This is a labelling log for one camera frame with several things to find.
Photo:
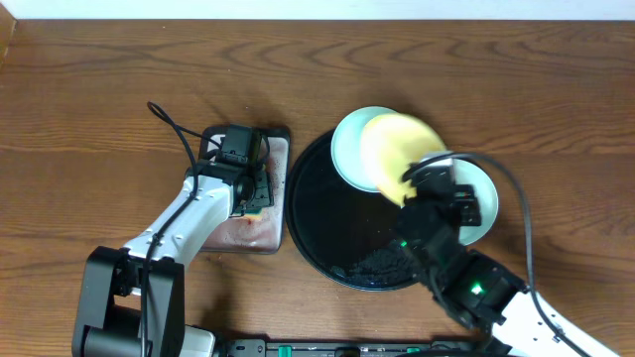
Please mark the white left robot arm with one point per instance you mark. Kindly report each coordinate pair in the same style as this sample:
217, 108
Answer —
132, 300

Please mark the yellow plate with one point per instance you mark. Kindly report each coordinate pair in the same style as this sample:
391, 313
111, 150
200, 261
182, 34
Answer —
389, 144

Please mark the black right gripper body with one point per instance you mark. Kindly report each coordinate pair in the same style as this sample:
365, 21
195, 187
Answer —
455, 199

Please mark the black rectangular soapy water tray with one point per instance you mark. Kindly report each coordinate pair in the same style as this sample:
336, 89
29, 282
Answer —
239, 235

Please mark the pale green plate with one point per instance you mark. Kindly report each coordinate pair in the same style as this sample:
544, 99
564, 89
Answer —
468, 172

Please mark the green scrubbing sponge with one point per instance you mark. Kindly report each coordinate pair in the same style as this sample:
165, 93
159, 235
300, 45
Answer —
253, 214

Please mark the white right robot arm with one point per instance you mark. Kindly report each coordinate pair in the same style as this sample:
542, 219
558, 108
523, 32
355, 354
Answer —
480, 293

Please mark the light green plate with ketchup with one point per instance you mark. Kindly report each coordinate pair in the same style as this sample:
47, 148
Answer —
345, 147

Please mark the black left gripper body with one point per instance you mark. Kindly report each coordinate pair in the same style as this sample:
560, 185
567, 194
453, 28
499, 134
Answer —
259, 190

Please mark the black round serving tray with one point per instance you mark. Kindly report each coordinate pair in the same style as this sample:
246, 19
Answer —
352, 236

